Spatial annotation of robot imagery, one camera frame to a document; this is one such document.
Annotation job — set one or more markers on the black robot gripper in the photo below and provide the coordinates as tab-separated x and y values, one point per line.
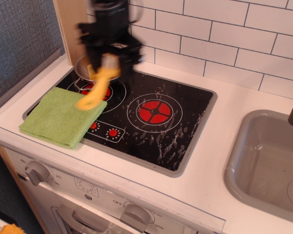
109	34

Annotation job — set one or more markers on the yellow brush white bristles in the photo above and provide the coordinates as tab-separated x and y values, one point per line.
109	70

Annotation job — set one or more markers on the green folded towel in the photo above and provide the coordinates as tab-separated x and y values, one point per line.
57	120

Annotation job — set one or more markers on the yellow toy cheese wedge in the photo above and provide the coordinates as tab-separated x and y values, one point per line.
91	72

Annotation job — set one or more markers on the small silver metal pot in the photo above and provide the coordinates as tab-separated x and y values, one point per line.
80	68

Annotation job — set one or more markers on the wooden side panel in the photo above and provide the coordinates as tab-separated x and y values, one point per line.
69	14

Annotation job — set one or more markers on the black toy stove top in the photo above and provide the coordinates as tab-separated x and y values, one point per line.
151	121

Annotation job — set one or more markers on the grey left oven knob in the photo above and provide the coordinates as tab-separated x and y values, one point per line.
36	173

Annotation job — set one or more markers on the grey oven knob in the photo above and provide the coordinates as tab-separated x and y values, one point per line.
36	173
135	217

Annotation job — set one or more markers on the grey right oven knob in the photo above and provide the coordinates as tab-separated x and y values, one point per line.
135	217

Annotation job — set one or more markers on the grey plastic sink basin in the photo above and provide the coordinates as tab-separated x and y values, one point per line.
259	172

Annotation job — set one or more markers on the orange fuzzy object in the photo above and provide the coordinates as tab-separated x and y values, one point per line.
11	229

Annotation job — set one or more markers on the grey oven door handle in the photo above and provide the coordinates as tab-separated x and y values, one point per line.
85	222

